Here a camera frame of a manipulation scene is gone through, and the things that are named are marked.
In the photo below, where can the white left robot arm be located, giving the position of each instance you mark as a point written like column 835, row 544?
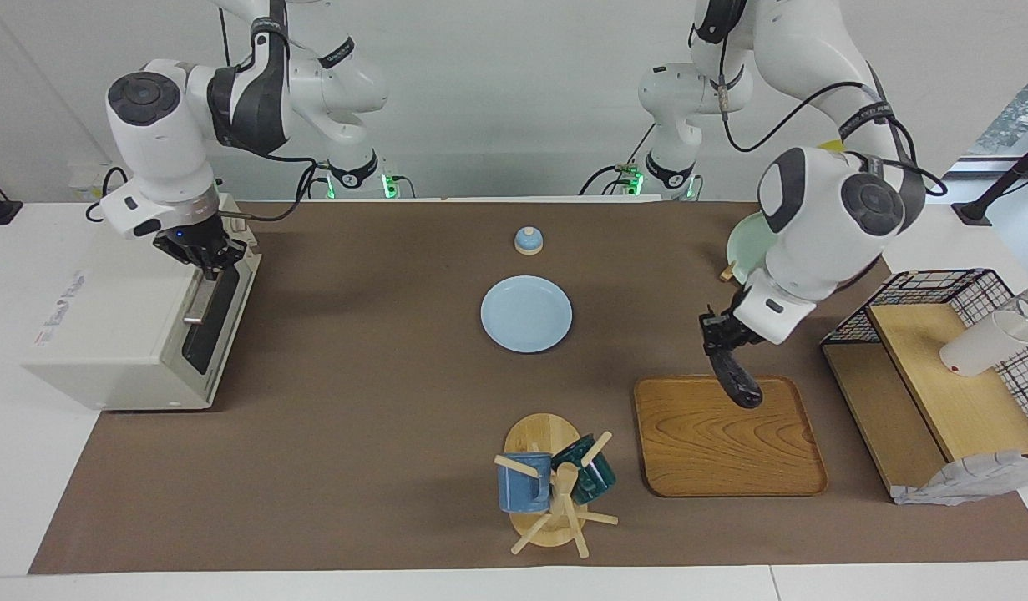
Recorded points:
column 822, row 225

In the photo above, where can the blue mug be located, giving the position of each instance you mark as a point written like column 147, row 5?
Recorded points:
column 522, row 488

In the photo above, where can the dark green mug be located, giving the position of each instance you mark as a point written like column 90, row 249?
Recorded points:
column 595, row 480

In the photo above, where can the light blue plate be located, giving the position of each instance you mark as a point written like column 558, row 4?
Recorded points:
column 526, row 315

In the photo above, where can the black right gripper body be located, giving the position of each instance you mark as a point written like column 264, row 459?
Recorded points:
column 200, row 244

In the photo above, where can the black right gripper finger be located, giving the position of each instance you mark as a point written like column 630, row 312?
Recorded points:
column 210, row 270
column 233, row 259

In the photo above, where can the brown table mat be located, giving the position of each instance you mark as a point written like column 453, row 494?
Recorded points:
column 380, row 417

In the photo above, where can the white wall socket box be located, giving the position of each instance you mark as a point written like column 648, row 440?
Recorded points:
column 83, row 179

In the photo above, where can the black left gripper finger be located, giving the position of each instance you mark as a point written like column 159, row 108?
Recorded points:
column 711, row 335
column 735, row 340

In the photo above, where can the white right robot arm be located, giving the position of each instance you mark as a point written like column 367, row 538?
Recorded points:
column 154, row 150

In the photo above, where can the wooden serving tray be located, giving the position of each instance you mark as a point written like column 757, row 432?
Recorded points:
column 714, row 451

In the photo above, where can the white cup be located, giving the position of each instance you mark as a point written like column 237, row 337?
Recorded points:
column 977, row 351

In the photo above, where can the wooden step shelf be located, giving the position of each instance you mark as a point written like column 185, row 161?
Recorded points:
column 956, row 409

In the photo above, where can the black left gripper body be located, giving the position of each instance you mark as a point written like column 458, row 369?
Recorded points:
column 739, row 315

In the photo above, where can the grey white patterned cloth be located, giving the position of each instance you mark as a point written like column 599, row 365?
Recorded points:
column 964, row 484

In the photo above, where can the wooden mug tree stand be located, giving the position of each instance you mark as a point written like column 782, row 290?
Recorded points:
column 540, row 434

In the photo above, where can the dark purple eggplant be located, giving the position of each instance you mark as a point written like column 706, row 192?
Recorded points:
column 741, row 388

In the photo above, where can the wooden plate rack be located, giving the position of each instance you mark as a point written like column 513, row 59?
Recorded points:
column 726, row 273

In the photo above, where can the pale green plate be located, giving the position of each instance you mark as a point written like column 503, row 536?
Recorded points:
column 747, row 246

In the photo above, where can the white toaster oven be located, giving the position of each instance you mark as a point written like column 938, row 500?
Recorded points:
column 104, row 317

